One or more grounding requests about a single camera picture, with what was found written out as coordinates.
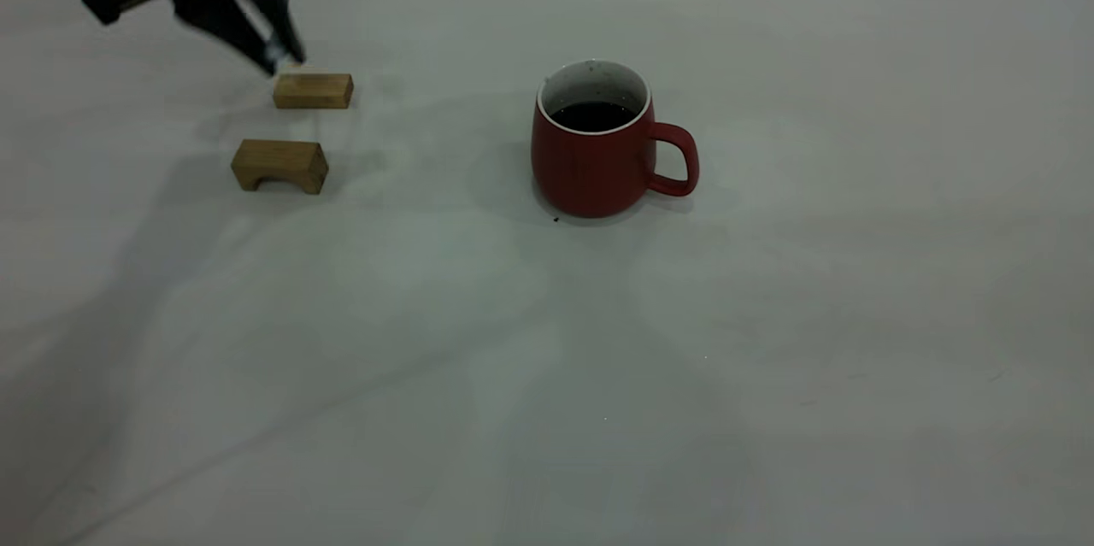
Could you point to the red ceramic mug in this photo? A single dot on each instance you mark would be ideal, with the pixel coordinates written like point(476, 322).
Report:
point(594, 174)

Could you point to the dark coffee liquid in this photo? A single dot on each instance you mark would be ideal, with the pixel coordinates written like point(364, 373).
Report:
point(594, 116)

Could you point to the plain rectangular wooden block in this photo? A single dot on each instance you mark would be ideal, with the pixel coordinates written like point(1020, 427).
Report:
point(312, 91)

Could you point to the arched wooden block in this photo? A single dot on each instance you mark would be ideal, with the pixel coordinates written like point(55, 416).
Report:
point(282, 160)

